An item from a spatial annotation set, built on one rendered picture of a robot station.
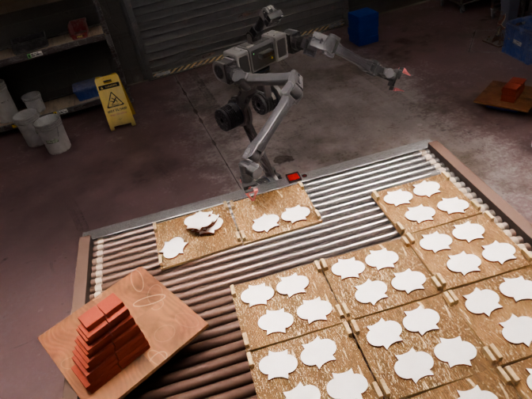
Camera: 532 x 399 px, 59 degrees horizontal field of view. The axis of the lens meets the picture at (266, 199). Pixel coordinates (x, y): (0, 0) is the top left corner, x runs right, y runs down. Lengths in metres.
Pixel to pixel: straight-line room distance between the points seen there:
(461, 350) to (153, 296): 1.22
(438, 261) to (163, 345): 1.20
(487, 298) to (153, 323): 1.31
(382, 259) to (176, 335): 0.94
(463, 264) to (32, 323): 2.92
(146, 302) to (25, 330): 1.88
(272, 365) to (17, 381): 2.10
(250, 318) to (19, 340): 2.16
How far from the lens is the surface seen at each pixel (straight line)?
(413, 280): 2.09
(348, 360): 1.86
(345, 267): 2.13
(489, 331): 1.99
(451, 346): 1.91
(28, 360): 3.65
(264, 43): 2.94
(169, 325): 1.96
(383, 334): 1.91
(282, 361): 1.86
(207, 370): 1.95
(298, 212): 2.43
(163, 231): 2.54
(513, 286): 2.14
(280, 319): 1.98
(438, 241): 2.27
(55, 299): 3.93
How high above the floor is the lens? 2.50
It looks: 38 degrees down
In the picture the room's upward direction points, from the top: 11 degrees counter-clockwise
